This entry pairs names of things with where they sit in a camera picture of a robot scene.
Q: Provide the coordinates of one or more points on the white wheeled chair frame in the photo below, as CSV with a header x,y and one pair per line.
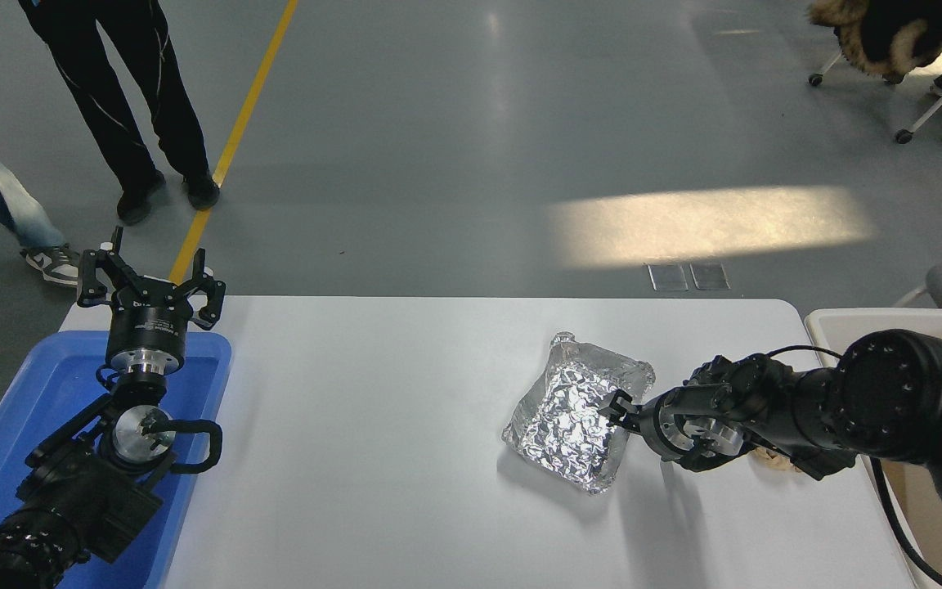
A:
x,y
929,110

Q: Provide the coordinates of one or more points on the metal floor plate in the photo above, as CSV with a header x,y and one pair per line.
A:
x,y
668,277
710,276

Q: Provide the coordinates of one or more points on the blue plastic tray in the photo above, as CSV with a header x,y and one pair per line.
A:
x,y
46,384

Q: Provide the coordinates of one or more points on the foil tray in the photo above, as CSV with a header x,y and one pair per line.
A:
x,y
569,417

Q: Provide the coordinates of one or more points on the standing person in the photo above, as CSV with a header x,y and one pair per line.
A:
x,y
119,98

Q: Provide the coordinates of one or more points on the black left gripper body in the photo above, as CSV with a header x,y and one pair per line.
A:
x,y
148,327

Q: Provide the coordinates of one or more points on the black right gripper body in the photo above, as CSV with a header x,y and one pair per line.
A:
x,y
649,425

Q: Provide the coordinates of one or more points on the large pale bin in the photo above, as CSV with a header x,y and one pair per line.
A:
x,y
839,327

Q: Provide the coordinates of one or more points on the crumpled tan paper ball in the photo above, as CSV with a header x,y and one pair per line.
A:
x,y
769,459

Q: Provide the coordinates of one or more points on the person on wheeled chair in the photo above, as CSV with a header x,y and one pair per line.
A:
x,y
892,33

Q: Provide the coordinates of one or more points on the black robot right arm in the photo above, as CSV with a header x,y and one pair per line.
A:
x,y
896,401

